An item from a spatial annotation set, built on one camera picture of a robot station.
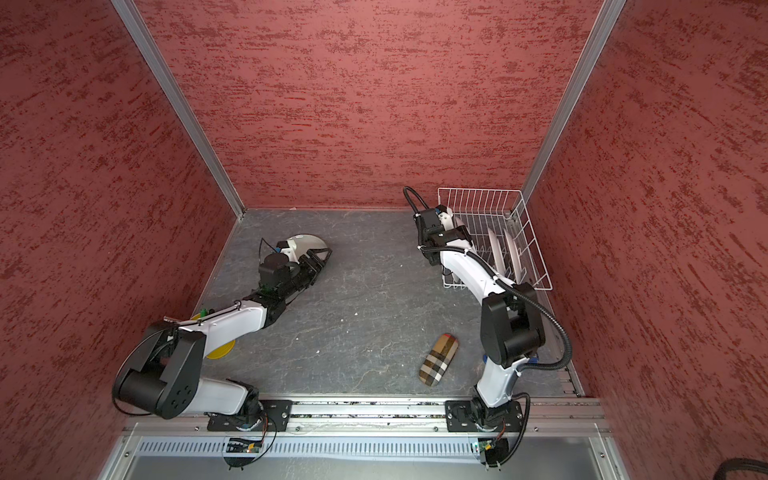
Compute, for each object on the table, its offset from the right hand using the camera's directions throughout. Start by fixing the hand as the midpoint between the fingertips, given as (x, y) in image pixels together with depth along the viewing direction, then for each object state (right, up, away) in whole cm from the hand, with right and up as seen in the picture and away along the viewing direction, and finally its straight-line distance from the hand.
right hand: (467, 241), depth 87 cm
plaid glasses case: (-9, -33, -6) cm, 35 cm away
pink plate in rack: (+14, -4, +1) cm, 15 cm away
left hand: (-41, -6, +1) cm, 41 cm away
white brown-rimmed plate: (-54, -1, +18) cm, 57 cm away
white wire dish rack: (+13, +3, +6) cm, 14 cm away
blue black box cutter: (+2, -21, -35) cm, 41 cm away
